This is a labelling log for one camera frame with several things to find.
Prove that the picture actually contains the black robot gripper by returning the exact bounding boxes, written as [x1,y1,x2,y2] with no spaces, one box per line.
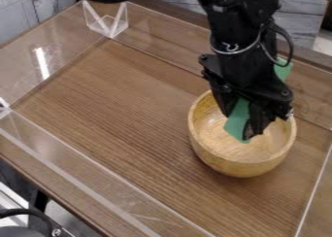
[199,49,294,141]

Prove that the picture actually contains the green rectangular block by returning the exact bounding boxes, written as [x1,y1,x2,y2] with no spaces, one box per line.
[223,63,294,144]

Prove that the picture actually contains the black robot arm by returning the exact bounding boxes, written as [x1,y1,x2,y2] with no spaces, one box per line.
[198,0,294,142]

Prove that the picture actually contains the light wooden bowl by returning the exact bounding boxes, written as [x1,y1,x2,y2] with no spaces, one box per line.
[188,90,298,178]

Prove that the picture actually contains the black metal table leg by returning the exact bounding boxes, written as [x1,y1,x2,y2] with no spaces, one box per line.
[28,190,50,213]

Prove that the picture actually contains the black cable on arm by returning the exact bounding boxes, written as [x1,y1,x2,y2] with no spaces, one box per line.
[259,20,296,68]

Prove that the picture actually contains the clear acrylic tray wall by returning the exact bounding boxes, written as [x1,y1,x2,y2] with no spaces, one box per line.
[0,3,332,237]

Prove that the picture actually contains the black cable under table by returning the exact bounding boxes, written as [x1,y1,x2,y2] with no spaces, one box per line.
[0,208,55,237]

